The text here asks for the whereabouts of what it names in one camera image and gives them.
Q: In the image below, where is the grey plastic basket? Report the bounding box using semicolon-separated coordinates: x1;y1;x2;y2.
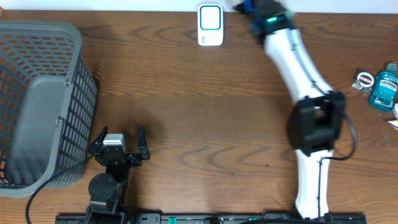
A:
1;21;97;197

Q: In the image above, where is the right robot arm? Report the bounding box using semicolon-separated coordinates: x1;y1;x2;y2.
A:
251;12;346;220

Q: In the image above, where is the orange snack bag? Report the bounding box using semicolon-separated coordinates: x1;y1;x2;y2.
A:
387;103;398;130

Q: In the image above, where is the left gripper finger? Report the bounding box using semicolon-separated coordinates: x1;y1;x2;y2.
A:
137;126;150;160
93;126;108;146

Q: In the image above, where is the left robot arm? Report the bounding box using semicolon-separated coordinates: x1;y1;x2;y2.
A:
84;126;150;223

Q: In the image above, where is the teal mouthwash bottle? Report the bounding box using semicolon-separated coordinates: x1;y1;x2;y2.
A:
369;62;397;111

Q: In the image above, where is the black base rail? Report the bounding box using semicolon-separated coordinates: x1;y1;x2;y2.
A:
55;212;367;224

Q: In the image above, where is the white barcode scanner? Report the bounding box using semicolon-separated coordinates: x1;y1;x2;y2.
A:
197;3;224;47

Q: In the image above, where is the small green box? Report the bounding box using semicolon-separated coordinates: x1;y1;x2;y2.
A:
351;69;376;93

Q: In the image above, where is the black cable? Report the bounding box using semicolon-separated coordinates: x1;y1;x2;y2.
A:
25;154;94;224
315;114;358;218

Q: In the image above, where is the right black cable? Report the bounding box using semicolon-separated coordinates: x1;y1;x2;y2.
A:
315;114;358;218

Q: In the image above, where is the left black cable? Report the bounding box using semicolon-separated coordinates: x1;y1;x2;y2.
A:
25;154;94;224

